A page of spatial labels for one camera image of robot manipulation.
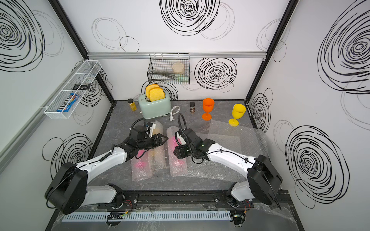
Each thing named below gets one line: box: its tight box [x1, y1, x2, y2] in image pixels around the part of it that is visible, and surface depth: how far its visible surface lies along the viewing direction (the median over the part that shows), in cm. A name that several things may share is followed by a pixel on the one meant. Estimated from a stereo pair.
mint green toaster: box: [138, 93, 172, 120], surface depth 103 cm
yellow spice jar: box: [127, 98, 137, 112], surface depth 110 cm
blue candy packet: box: [56, 93, 80, 113], surface depth 72 cm
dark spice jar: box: [189, 101, 196, 115], surface depth 110 cm
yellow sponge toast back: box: [145, 83, 160, 102], surface depth 100 cm
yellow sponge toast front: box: [149, 87, 166, 102], surface depth 101 cm
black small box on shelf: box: [72, 83, 91, 90], surface depth 80 cm
